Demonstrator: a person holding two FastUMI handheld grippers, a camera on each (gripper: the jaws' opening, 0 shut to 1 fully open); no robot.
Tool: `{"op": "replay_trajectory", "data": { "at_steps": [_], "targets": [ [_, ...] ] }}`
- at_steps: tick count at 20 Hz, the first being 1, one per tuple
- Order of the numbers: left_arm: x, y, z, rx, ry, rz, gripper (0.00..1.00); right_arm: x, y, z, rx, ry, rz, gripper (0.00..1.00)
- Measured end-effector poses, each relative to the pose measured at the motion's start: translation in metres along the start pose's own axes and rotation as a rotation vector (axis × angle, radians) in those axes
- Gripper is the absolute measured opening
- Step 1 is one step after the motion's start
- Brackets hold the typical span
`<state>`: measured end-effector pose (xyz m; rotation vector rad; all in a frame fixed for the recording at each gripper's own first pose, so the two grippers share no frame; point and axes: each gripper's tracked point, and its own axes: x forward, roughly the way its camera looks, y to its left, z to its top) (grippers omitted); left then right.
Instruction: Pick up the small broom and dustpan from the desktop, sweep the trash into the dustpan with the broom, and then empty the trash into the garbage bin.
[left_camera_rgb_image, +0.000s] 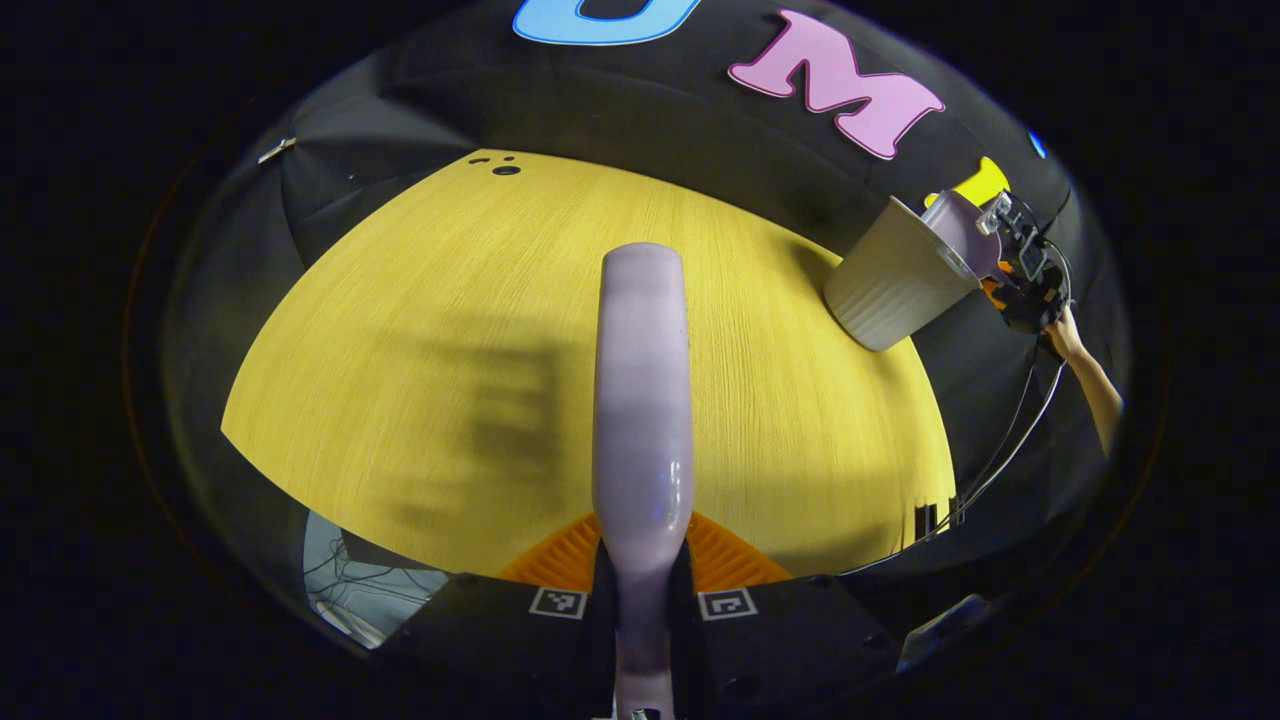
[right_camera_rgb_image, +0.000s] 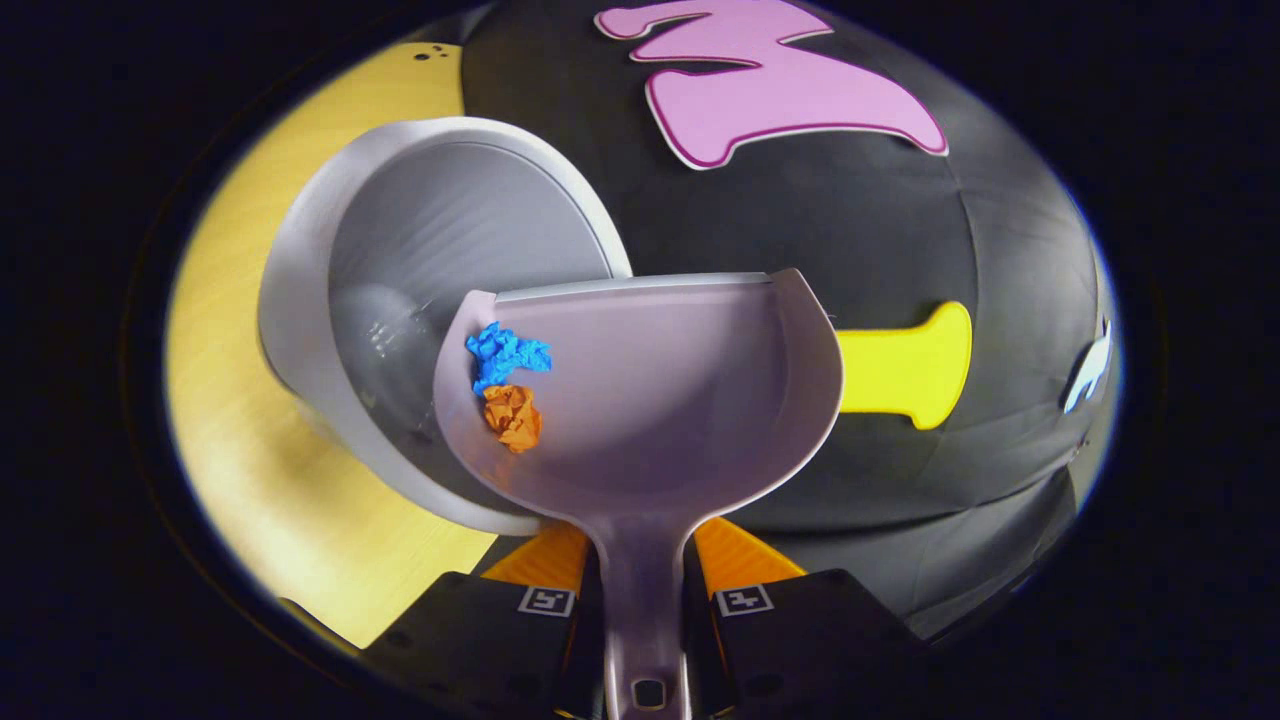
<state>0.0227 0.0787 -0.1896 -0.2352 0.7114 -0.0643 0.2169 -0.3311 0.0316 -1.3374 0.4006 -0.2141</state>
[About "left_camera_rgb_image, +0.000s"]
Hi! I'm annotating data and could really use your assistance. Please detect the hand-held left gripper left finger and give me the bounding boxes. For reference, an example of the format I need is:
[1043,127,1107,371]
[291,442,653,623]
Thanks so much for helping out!
[385,513,616,720]

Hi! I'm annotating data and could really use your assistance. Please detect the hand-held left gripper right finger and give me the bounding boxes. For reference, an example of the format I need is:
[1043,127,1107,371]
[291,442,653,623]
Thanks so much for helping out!
[668,512,901,720]

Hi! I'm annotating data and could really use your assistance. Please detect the lilac plastic dustpan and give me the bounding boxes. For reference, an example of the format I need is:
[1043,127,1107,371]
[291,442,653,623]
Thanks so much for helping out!
[922,190,1003,281]

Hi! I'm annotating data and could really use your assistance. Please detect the white ribbed garbage bin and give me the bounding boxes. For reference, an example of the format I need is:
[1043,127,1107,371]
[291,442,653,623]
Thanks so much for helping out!
[823,196,983,353]

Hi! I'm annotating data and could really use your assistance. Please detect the small lilac broom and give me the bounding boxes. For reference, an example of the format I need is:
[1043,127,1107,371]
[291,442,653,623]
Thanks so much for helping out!
[592,242,696,720]

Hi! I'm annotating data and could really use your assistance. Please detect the yellow wooden desktop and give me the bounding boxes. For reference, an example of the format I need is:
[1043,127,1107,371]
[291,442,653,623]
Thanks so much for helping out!
[220,150,956,579]

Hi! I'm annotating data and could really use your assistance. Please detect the black backdrop cloth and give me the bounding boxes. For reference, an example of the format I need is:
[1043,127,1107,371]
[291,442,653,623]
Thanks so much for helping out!
[160,0,1136,601]

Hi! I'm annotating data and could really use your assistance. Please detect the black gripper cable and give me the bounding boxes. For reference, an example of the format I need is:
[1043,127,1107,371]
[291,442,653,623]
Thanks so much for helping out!
[840,240,1073,576]

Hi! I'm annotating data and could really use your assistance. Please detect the tangled floor cables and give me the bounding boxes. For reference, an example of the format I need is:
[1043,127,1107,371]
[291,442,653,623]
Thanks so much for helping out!
[305,535,446,646]

